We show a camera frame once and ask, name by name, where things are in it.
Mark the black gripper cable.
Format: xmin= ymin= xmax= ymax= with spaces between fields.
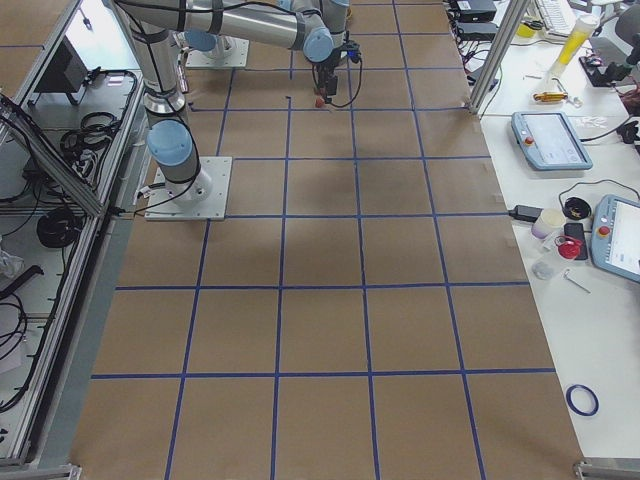
xmin=312 ymin=52 xmax=365 ymax=109

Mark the blue tape roll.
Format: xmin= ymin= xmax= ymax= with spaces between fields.
xmin=565 ymin=384 xmax=600 ymax=417

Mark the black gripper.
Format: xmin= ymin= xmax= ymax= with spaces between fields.
xmin=312 ymin=42 xmax=361 ymax=96

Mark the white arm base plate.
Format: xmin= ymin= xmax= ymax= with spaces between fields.
xmin=144 ymin=156 xmax=233 ymax=221
xmin=186 ymin=37 xmax=250 ymax=70

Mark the aluminium frame post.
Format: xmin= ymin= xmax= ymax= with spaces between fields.
xmin=468 ymin=0 xmax=529 ymax=114

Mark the black power adapter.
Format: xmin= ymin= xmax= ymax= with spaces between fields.
xmin=508 ymin=205 xmax=542 ymax=223

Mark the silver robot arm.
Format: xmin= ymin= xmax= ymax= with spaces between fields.
xmin=112 ymin=1 xmax=232 ymax=205
xmin=182 ymin=1 xmax=361 ymax=105

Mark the gold metal tool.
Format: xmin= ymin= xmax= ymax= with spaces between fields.
xmin=532 ymin=92 xmax=568 ymax=103

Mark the white cup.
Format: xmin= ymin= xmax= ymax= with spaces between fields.
xmin=531 ymin=208 xmax=566 ymax=240

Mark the red round object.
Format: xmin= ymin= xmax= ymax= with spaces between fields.
xmin=555 ymin=235 xmax=583 ymax=260

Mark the blue grey teach pendant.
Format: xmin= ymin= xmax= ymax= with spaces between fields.
xmin=511 ymin=111 xmax=593 ymax=171

